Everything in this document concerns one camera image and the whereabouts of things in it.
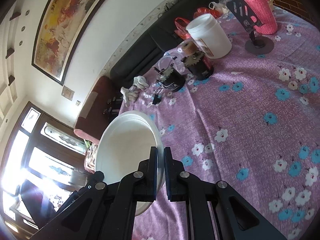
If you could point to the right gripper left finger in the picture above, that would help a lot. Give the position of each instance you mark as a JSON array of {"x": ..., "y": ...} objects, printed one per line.
[{"x": 106, "y": 211}]

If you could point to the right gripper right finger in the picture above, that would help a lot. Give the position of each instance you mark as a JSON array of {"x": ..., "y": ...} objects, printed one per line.
[{"x": 214, "y": 210}]

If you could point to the white bowl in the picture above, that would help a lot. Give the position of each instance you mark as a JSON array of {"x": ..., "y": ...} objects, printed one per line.
[{"x": 126, "y": 142}]

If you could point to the patterned sofa blanket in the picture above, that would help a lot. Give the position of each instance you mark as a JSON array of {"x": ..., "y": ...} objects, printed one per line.
[{"x": 90, "y": 158}]

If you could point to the wooden glass door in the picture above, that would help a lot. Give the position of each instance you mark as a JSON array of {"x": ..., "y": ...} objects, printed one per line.
[{"x": 46, "y": 152}]

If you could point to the brown armchair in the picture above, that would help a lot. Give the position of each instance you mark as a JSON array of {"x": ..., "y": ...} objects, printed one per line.
[{"x": 100, "y": 108}]

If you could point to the purple floral tablecloth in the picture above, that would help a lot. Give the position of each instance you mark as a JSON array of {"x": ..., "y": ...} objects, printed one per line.
[{"x": 254, "y": 123}]

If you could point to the black jar with gear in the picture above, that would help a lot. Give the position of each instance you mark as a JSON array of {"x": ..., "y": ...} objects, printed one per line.
[{"x": 195, "y": 61}]

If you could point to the black leather sofa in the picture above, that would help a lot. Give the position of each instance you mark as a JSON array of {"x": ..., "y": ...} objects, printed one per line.
[{"x": 153, "y": 43}]

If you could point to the black phone stand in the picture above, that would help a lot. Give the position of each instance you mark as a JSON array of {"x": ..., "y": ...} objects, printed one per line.
[{"x": 248, "y": 19}]

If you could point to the framed horse painting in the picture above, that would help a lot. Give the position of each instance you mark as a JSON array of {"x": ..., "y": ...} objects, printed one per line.
[{"x": 60, "y": 29}]

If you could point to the pink thermos bottle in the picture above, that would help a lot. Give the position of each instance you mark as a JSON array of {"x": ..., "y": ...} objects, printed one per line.
[{"x": 265, "y": 15}]

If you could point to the small wall plaque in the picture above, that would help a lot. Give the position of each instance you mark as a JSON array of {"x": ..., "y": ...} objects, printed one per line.
[{"x": 67, "y": 93}]

